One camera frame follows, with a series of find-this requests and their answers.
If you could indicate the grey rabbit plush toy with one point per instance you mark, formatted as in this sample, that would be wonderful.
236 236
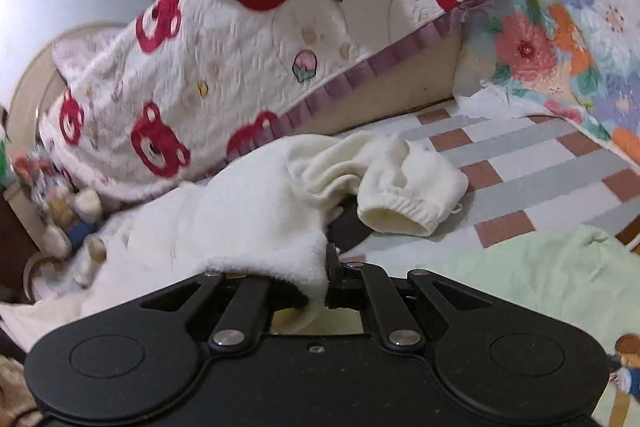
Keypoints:
70 217

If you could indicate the checkered plush blanket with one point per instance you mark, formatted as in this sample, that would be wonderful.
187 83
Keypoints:
525 167

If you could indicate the white fleece sweater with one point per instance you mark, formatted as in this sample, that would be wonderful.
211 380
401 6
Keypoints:
250 207

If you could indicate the light green blanket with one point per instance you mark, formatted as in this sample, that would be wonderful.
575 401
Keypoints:
540 287

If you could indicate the floral quilt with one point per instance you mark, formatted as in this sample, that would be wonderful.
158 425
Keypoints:
575 17

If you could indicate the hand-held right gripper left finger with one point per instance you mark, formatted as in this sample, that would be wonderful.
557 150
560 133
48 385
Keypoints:
245 307

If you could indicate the white quilt with red bears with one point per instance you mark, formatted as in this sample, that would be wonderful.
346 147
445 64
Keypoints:
225 57

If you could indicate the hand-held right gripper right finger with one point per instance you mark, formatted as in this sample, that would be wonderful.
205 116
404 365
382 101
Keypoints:
334 277

